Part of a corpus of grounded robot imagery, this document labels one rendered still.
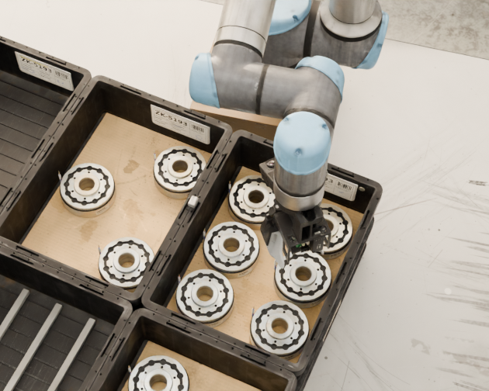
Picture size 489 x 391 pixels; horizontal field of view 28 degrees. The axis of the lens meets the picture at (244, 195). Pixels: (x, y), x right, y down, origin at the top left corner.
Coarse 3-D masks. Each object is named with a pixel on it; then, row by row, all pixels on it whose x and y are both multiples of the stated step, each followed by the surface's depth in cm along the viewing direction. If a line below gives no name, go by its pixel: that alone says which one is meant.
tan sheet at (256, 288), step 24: (216, 216) 184; (360, 216) 185; (192, 264) 179; (264, 264) 179; (336, 264) 180; (240, 288) 177; (264, 288) 177; (240, 312) 174; (312, 312) 175; (240, 336) 172; (288, 360) 170
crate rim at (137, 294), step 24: (144, 96) 186; (72, 120) 183; (216, 120) 183; (48, 144) 180; (24, 192) 175; (192, 192) 175; (0, 216) 172; (0, 240) 169; (168, 240) 170; (48, 264) 167; (120, 288) 165; (144, 288) 165
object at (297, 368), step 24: (264, 144) 181; (216, 168) 178; (336, 168) 178; (192, 216) 173; (360, 240) 171; (168, 264) 168; (336, 288) 166; (168, 312) 163; (216, 336) 161; (312, 336) 163
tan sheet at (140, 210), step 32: (96, 128) 194; (128, 128) 194; (96, 160) 190; (128, 160) 190; (128, 192) 186; (160, 192) 187; (64, 224) 183; (96, 224) 183; (128, 224) 183; (160, 224) 183; (64, 256) 179; (96, 256) 179
